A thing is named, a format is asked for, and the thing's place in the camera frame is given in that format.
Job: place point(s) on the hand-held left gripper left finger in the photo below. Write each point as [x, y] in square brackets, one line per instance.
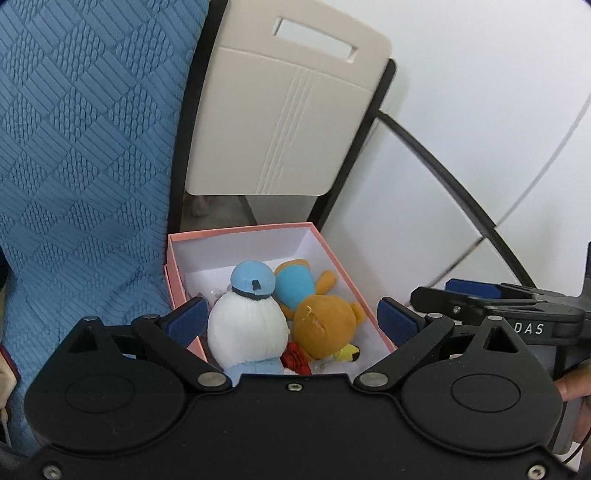
[189, 318]

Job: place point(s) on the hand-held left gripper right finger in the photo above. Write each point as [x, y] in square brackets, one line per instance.
[397, 321]

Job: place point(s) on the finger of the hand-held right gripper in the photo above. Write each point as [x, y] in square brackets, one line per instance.
[471, 287]
[443, 302]

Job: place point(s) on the white and blue plush toy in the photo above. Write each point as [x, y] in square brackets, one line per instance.
[244, 323]

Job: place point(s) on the orange bear plush toy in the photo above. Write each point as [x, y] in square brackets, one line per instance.
[318, 327]

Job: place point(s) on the pink cardboard box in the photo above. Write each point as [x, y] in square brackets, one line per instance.
[240, 249]

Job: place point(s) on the person's right hand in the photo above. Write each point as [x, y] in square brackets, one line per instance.
[577, 385]

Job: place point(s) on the black curved rod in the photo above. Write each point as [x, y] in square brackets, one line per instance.
[443, 170]

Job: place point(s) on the blue quilted chair cover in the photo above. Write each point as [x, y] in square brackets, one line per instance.
[83, 138]

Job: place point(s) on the beige folding chair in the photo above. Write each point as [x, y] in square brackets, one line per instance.
[277, 115]

